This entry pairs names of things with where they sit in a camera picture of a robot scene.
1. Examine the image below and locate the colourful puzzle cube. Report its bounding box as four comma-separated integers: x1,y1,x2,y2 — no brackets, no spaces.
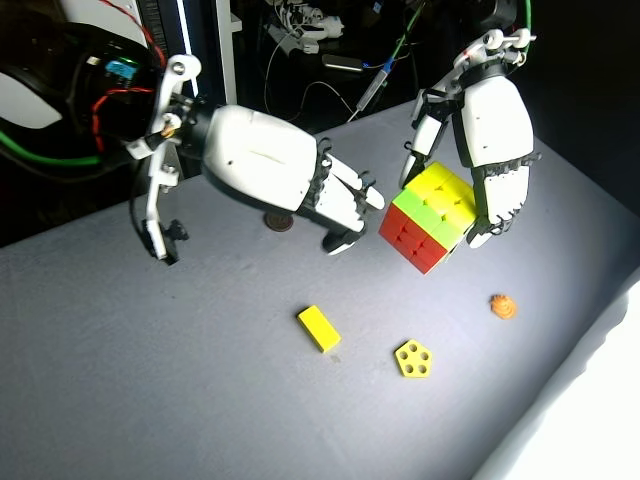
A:
378,160,479,276

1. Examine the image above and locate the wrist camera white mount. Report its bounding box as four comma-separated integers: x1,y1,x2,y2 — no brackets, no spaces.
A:
123,53,204,267

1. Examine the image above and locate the grey table cloth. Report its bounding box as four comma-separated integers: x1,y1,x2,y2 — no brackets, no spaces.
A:
0,99,640,480

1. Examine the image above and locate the clear tube with blue connector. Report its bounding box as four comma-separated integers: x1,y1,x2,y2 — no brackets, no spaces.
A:
348,57,397,123

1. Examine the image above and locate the yellow rectangular block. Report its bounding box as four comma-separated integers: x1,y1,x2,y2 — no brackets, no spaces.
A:
296,304,343,354

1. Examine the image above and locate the grey flat box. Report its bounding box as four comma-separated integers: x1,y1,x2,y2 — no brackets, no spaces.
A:
321,52,365,72

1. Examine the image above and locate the green cable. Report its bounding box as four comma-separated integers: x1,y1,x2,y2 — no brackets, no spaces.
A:
387,0,427,64

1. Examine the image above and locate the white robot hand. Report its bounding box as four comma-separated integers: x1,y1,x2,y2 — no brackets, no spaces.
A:
398,74,543,250
201,103,388,257

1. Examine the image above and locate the yellow pentagon block with holes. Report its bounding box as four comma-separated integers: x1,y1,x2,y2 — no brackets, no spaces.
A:
393,338,434,380

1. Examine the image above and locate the white post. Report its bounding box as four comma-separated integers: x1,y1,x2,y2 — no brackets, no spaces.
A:
214,0,242,107

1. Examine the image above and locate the spare white robot hand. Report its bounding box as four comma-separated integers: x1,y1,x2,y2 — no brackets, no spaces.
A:
267,0,347,55

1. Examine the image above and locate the orange swirl toy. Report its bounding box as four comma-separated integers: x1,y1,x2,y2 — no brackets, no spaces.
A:
488,293,520,321

